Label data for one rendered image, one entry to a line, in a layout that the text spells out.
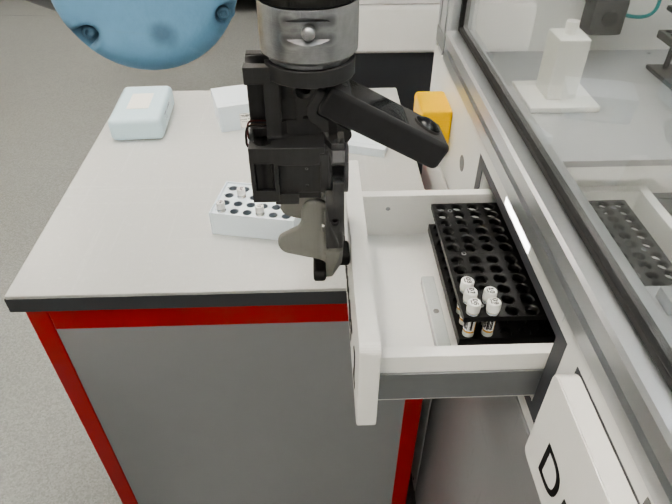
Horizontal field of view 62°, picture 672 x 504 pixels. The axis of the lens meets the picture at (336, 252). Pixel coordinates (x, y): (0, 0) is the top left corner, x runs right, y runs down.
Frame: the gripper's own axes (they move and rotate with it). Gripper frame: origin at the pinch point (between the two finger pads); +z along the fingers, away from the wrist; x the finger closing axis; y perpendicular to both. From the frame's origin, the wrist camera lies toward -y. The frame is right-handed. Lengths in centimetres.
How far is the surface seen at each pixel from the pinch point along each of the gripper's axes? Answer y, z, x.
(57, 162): 114, 91, -172
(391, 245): -7.1, 7.0, -9.4
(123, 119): 36, 10, -51
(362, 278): -2.1, -2.2, 6.3
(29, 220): 110, 91, -130
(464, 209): -14.6, 0.6, -7.6
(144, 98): 34, 10, -58
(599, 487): -15.9, -1.7, 25.9
